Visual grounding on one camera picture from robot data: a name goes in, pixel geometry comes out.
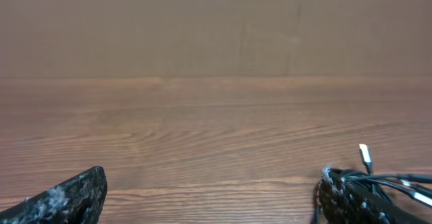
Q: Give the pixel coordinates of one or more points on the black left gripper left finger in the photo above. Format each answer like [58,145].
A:
[77,200]

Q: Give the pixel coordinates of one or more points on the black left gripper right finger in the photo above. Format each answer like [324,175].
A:
[350,197]

